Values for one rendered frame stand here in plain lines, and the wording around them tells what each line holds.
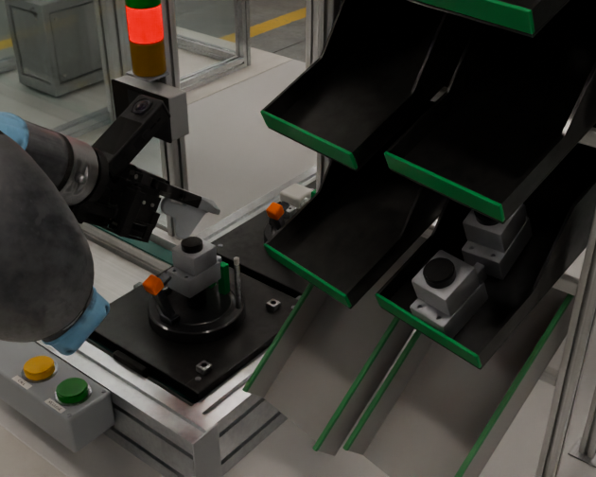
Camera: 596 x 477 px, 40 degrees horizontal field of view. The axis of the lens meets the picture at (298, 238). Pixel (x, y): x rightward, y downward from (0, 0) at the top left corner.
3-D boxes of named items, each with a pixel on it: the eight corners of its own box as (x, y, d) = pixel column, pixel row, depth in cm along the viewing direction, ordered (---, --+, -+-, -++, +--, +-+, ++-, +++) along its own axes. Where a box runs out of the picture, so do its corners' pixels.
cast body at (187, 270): (189, 299, 114) (186, 256, 110) (167, 288, 117) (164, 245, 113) (231, 273, 120) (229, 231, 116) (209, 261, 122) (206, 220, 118)
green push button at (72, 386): (71, 414, 106) (68, 401, 105) (51, 399, 108) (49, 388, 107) (96, 397, 108) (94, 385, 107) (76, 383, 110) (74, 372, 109)
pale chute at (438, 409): (449, 524, 87) (432, 521, 84) (360, 453, 95) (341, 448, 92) (589, 298, 88) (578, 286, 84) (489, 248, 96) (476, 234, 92)
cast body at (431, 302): (448, 344, 80) (434, 304, 75) (414, 323, 83) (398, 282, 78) (501, 284, 83) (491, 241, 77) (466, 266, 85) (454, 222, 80)
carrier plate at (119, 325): (199, 405, 107) (198, 393, 106) (80, 332, 120) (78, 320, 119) (312, 317, 123) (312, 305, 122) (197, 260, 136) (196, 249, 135)
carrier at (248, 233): (319, 312, 124) (320, 241, 117) (203, 256, 137) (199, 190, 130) (405, 244, 140) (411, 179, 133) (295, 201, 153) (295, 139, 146)
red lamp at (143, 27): (145, 46, 117) (142, 11, 115) (121, 39, 120) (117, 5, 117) (170, 37, 121) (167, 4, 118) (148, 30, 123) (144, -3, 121)
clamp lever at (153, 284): (169, 322, 115) (150, 289, 109) (160, 316, 116) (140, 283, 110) (186, 303, 116) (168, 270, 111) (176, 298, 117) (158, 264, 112)
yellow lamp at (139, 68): (149, 79, 120) (145, 46, 117) (125, 72, 123) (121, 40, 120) (173, 70, 123) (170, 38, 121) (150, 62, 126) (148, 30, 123)
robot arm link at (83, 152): (40, 124, 92) (87, 144, 87) (69, 134, 96) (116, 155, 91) (15, 186, 92) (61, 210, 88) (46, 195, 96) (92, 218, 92)
